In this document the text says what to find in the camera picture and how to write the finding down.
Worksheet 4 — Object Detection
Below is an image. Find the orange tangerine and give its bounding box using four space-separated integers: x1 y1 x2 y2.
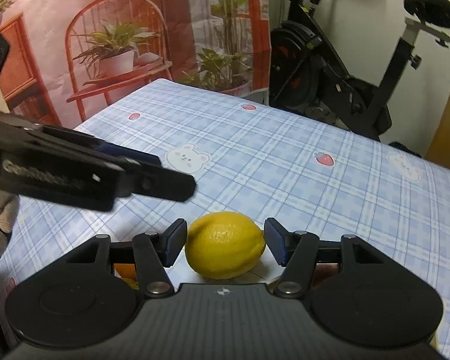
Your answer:
113 263 137 281

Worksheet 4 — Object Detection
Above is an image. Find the yellow lemon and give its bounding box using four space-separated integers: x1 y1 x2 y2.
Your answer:
185 211 266 281

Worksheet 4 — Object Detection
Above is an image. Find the beige round plate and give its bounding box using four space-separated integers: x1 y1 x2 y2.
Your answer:
266 275 281 285

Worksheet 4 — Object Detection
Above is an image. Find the yellow green round fruit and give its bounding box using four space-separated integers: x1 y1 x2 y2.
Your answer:
122 277 140 290

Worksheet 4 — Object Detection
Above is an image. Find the blue plaid tablecloth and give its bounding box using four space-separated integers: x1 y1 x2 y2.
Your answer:
0 79 450 359

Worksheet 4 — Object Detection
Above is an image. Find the printed backdrop cloth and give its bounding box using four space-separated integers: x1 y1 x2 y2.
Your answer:
0 0 271 127

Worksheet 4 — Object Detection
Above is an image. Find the black exercise bike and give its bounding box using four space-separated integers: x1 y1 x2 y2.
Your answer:
270 0 450 151

